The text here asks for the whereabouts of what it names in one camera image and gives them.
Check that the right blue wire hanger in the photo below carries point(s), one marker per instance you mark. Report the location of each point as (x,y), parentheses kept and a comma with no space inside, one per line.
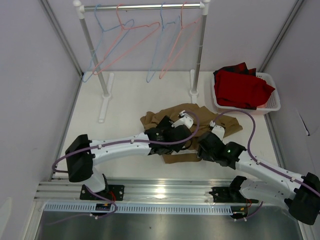
(164,43)

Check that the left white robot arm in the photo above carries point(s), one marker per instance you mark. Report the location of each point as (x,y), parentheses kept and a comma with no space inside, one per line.
(83,155)

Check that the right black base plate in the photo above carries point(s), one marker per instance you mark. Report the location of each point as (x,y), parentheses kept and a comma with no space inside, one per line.
(223,194)

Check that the aluminium mounting rail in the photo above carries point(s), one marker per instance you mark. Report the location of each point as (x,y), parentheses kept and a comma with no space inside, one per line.
(137,191)

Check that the white plastic basket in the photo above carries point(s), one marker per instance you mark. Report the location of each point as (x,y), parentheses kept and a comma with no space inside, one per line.
(272,105)

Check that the blue wire hanger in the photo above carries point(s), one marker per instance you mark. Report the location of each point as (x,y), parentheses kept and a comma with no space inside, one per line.
(164,43)
(100,45)

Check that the red folded garment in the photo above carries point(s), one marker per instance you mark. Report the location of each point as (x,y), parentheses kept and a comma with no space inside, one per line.
(239,87)

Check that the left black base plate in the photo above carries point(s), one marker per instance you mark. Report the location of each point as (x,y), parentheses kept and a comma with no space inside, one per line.
(113,193)

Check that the leftmost blue wire hanger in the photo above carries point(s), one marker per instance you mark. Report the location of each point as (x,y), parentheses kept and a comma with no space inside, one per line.
(100,45)

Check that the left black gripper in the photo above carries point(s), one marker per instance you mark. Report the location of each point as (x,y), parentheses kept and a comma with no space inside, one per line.
(166,124)

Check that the white slotted cable duct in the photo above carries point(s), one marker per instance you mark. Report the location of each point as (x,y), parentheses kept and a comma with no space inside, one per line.
(128,208)

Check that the metal clothes rack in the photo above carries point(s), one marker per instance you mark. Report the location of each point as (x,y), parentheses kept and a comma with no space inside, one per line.
(107,87)

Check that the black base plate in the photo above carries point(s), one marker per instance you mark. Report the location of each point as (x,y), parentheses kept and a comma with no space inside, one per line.
(113,193)
(223,194)

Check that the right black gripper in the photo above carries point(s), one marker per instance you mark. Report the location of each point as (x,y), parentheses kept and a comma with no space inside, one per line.
(201,153)

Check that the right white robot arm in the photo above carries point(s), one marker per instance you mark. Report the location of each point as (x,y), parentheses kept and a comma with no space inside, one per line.
(299,194)

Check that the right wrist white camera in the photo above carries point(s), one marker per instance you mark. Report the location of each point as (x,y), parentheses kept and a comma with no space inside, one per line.
(218,130)

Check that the tan brown skirt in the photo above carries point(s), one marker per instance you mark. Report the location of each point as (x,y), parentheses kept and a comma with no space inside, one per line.
(205,116)

